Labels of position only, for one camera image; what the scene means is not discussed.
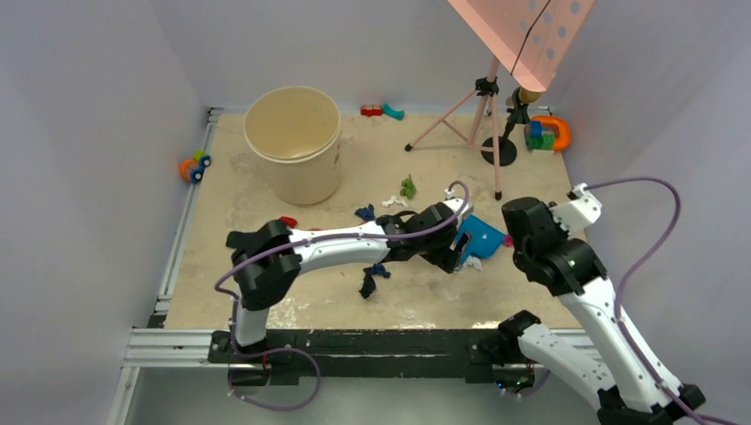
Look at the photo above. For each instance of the black twisted paper scrap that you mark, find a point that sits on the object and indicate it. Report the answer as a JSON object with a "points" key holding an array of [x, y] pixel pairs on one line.
{"points": [[368, 286]]}

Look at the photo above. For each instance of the blue dustpan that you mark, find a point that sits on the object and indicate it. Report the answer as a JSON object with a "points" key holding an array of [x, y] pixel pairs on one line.
{"points": [[477, 238]]}

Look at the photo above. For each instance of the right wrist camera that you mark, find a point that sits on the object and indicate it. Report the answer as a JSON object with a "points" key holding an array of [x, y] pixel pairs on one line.
{"points": [[581, 211]]}

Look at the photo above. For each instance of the blue scrap on brush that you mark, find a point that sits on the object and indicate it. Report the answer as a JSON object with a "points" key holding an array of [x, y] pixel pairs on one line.
{"points": [[379, 269]]}

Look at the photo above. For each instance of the red paper scrap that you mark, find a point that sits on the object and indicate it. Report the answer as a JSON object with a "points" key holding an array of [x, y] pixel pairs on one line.
{"points": [[288, 221]]}

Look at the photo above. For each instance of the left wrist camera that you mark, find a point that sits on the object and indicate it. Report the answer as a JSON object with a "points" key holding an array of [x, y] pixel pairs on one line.
{"points": [[458, 205]]}

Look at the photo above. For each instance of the white paper scrap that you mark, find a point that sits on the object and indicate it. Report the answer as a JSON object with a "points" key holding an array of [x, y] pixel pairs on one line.
{"points": [[394, 201]]}

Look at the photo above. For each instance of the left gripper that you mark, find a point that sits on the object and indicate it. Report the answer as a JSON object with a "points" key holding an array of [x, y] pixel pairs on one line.
{"points": [[446, 258]]}

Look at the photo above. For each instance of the orange ring toy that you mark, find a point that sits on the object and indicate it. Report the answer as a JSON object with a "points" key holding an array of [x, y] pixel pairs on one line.
{"points": [[559, 127]]}

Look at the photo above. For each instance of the red toy block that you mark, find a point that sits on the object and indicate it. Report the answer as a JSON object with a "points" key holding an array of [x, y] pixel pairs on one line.
{"points": [[371, 110]]}

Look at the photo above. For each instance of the dark blue paper scrap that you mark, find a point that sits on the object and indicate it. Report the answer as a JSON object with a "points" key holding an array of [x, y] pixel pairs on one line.
{"points": [[366, 213]]}

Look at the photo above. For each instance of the black microphone stand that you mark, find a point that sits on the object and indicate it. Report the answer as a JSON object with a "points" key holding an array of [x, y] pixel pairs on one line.
{"points": [[517, 109]]}

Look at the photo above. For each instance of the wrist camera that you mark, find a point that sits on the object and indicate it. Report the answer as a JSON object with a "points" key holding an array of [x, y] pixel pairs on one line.
{"points": [[581, 211], [458, 205]]}

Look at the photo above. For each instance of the white scrap near dustpan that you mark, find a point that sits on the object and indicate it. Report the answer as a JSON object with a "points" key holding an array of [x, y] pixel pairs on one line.
{"points": [[474, 262]]}

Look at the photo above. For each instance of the beige plastic bucket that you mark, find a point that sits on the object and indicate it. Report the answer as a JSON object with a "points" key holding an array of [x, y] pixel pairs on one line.
{"points": [[295, 132]]}

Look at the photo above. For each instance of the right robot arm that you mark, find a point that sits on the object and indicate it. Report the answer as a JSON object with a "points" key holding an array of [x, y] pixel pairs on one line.
{"points": [[628, 384]]}

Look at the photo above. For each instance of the green blue toy blocks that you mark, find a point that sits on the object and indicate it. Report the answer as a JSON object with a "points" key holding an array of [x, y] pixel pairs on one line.
{"points": [[538, 137]]}

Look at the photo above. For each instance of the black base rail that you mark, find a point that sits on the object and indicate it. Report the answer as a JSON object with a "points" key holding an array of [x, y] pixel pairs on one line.
{"points": [[287, 355]]}

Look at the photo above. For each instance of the orange wheeled toy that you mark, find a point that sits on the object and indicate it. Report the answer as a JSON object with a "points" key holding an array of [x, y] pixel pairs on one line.
{"points": [[192, 169]]}

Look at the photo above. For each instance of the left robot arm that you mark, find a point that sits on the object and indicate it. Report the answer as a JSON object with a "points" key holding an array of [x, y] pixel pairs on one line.
{"points": [[267, 262]]}

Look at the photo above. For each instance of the pink music stand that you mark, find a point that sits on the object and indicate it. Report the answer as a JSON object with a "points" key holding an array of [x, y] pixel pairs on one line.
{"points": [[528, 41]]}

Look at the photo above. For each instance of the green paper scrap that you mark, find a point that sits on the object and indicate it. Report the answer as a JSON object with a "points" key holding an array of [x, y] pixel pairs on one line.
{"points": [[407, 188]]}

